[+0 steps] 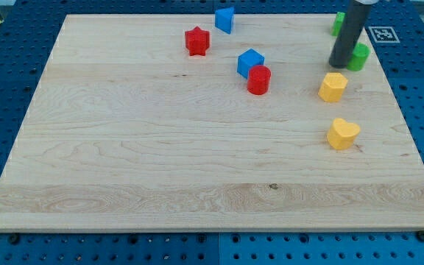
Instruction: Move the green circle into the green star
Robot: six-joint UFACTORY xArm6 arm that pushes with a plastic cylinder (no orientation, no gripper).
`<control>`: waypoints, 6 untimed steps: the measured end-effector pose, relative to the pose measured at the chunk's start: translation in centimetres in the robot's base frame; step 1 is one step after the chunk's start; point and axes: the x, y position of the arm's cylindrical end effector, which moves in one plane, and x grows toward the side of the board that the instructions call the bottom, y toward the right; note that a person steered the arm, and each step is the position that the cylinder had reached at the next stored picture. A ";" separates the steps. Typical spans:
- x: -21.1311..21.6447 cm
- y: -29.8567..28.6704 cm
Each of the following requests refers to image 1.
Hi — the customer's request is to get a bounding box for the green cylinder block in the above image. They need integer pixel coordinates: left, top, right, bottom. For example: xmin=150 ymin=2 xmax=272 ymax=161
xmin=347 ymin=43 xmax=371 ymax=71

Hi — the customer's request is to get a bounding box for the red star block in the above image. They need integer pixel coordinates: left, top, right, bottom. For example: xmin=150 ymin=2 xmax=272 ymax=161
xmin=184 ymin=26 xmax=210 ymax=56

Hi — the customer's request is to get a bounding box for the green star block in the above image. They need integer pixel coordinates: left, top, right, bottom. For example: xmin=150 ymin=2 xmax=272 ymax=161
xmin=331 ymin=12 xmax=345 ymax=37

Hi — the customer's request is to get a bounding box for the wooden board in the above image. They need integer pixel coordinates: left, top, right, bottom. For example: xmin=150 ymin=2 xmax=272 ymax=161
xmin=0 ymin=14 xmax=424 ymax=233

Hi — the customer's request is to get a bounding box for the red cylinder block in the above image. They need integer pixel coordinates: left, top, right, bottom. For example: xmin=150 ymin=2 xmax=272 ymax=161
xmin=247 ymin=65 xmax=272 ymax=95

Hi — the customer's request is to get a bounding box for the blue cube block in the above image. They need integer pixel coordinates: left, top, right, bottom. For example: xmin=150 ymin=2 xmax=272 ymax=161
xmin=237 ymin=49 xmax=265 ymax=79

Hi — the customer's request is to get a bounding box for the blue triangle block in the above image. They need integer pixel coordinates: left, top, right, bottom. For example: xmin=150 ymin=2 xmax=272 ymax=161
xmin=215 ymin=7 xmax=235 ymax=34

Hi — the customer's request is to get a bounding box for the yellow heart block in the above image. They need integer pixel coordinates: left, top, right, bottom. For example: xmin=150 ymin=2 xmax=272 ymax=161
xmin=327 ymin=118 xmax=361 ymax=150

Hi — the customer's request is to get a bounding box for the yellow hexagon block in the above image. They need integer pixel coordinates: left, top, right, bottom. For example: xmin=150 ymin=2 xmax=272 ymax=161
xmin=318 ymin=72 xmax=348 ymax=102

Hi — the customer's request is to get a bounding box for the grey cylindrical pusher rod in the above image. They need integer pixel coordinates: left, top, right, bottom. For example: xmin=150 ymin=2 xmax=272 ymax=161
xmin=328 ymin=0 xmax=377 ymax=68

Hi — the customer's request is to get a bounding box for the black white fiducial marker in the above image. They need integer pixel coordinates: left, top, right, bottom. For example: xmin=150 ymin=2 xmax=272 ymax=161
xmin=368 ymin=26 xmax=400 ymax=43

